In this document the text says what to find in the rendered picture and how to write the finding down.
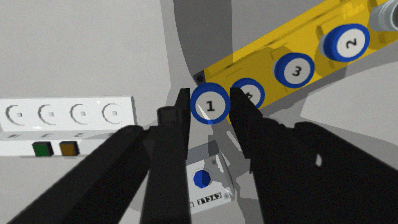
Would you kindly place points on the yellow rack with four tubes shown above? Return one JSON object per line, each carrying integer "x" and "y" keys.
{"x": 302, "y": 35}

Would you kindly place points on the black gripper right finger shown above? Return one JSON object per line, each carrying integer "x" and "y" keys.
{"x": 363, "y": 189}

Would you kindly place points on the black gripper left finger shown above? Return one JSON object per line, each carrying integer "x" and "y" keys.
{"x": 98, "y": 191}

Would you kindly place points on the grey key housing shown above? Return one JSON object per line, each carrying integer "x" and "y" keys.
{"x": 209, "y": 181}

